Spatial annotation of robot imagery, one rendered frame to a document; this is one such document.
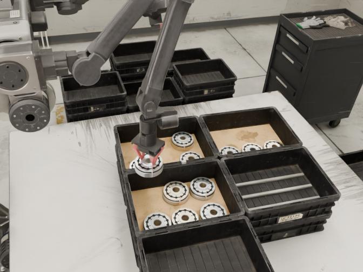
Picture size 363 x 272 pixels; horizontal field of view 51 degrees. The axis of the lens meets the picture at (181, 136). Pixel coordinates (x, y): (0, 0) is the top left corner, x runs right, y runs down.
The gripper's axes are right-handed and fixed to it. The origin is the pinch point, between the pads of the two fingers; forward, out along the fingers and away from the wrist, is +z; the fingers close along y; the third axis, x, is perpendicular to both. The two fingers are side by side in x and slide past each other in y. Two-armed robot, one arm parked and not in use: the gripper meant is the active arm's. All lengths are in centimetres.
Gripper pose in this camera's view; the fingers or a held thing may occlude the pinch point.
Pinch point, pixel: (148, 160)
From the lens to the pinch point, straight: 139.3
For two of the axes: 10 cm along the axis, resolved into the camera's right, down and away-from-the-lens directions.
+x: -5.0, 5.4, -6.8
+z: -0.5, 7.6, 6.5
